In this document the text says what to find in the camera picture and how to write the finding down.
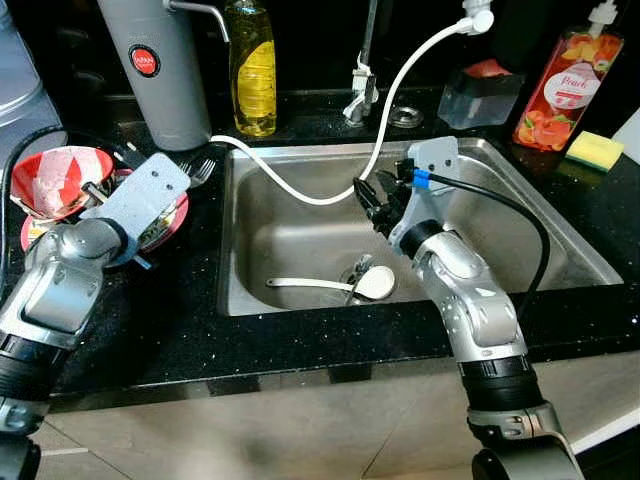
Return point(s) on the peach soap pump bottle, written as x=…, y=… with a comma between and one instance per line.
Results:
x=565, y=90

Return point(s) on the chrome sink faucet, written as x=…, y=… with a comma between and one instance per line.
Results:
x=362, y=95

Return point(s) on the large pale water jug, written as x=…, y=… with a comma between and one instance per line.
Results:
x=20, y=80

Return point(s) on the clear container with red lid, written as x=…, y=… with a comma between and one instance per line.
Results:
x=480, y=98

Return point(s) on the red and white bowl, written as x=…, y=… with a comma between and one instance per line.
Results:
x=50, y=180

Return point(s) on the stainless steel sink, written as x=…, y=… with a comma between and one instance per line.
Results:
x=290, y=240

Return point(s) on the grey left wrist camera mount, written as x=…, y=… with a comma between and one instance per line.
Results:
x=145, y=195

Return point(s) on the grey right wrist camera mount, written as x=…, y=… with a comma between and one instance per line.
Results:
x=432, y=195

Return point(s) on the pink round plate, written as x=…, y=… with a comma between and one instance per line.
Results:
x=172, y=222

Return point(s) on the yellow oil bottle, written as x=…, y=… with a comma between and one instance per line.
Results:
x=254, y=80

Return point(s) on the beige cabinet front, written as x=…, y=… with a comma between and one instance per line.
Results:
x=300, y=420

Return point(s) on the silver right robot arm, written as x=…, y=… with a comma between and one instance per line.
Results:
x=480, y=310

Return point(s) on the grey cylinder with red label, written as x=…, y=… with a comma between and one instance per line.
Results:
x=160, y=95

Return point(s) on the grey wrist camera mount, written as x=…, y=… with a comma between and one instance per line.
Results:
x=145, y=195
x=432, y=195

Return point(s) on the yellow green sponge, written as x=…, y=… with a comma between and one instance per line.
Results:
x=594, y=150

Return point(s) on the metal sink drain strainer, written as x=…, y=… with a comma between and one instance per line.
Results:
x=355, y=268

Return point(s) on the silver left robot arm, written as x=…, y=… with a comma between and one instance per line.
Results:
x=55, y=295

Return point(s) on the silver metal fork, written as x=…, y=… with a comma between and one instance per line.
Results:
x=200, y=172

